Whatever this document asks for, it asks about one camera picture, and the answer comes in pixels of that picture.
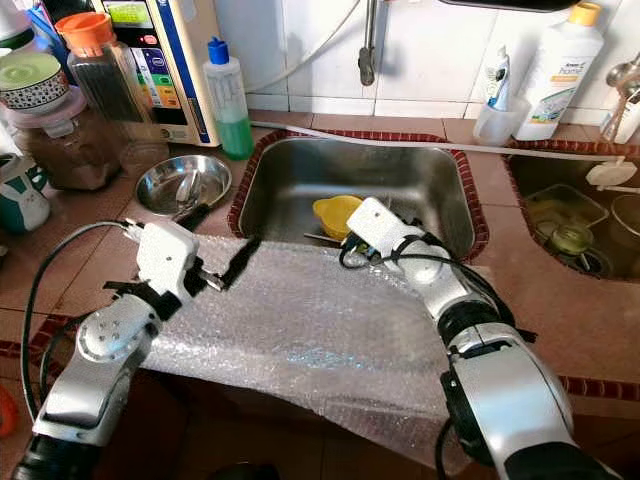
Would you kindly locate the steel pot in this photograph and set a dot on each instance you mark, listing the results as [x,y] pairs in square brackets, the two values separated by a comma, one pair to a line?
[628,220]

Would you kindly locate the small clear glass jar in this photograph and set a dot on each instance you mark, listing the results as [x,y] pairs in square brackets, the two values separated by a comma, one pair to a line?
[142,158]

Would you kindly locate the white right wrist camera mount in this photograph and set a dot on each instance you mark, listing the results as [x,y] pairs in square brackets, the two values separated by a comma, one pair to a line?
[380,225]

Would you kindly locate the yellow plastic bowl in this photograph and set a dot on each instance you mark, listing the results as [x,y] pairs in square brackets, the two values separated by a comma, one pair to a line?
[335,215]

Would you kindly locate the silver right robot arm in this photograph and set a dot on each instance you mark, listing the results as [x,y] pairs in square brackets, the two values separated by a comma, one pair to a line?
[510,400]

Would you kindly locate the small round glass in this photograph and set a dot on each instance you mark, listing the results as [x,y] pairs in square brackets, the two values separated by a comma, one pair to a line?
[572,240]

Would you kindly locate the blue plastic item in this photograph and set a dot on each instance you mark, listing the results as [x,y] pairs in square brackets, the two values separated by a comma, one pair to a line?
[50,25]

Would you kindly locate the clear bubble wrap sheet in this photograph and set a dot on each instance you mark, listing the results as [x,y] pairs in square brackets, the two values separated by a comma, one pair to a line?
[310,340]

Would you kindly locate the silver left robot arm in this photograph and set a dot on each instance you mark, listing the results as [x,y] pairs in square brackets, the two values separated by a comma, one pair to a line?
[90,400]

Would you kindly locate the orange plastic item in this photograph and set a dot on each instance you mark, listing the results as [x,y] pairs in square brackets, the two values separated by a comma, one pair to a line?
[7,412]

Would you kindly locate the steel sink basin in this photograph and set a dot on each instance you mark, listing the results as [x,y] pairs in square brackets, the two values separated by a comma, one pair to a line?
[410,175]
[540,170]

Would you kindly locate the glass jar orange lid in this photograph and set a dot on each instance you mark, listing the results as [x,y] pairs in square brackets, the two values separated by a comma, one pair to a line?
[100,85]

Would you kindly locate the chrome hanging spray nozzle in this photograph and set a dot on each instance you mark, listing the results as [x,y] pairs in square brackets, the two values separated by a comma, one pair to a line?
[368,65]

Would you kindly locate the brown powder jar pink lid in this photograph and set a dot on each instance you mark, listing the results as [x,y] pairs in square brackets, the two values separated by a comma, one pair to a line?
[70,155]

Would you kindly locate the green lid patterned container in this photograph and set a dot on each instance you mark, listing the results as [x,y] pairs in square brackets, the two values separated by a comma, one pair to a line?
[30,72]

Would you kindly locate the stainless steel bowl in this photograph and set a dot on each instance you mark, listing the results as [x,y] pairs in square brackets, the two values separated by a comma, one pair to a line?
[170,182]

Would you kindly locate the steel spoon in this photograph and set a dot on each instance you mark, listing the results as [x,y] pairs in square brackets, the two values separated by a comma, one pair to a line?
[320,238]

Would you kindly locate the green dish soap bottle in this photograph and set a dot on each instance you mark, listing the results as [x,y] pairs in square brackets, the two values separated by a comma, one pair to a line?
[232,125]

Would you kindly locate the teal white mug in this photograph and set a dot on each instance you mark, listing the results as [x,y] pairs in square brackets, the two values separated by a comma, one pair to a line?
[22,200]

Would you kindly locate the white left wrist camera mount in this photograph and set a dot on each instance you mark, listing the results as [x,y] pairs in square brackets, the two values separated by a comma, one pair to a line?
[168,255]

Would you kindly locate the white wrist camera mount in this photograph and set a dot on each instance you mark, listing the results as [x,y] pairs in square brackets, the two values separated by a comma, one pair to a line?
[380,225]
[168,255]

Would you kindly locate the chrome faucet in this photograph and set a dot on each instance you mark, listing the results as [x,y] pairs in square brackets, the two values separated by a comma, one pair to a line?
[625,80]

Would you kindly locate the beige water ionizer appliance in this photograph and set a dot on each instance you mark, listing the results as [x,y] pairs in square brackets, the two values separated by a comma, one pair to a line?
[185,60]

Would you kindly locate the white detergent bottle yellow cap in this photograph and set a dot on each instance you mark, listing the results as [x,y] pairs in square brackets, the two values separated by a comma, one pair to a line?
[555,85]

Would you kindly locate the clear plastic cup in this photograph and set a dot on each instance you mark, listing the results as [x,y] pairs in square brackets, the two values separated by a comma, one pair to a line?
[500,125]

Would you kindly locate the clear square container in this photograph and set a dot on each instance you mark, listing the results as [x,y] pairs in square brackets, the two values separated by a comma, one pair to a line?
[560,203]

